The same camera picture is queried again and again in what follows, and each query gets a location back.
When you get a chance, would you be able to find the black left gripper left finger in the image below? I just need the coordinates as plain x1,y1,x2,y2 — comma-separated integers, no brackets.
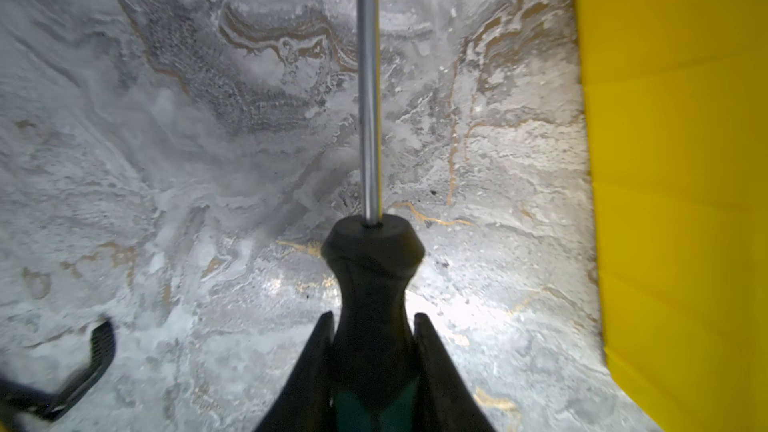
255,312,335,432

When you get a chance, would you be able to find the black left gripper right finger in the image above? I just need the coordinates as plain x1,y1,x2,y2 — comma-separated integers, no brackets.
414,313,495,432

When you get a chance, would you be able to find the black green handled screwdriver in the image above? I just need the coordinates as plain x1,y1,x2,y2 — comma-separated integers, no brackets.
322,0,424,431

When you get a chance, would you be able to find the yellow plastic bin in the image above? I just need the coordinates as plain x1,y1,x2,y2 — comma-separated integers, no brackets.
576,0,767,431

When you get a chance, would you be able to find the black curved tool handle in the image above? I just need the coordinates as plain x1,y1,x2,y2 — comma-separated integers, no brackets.
1,319,117,423

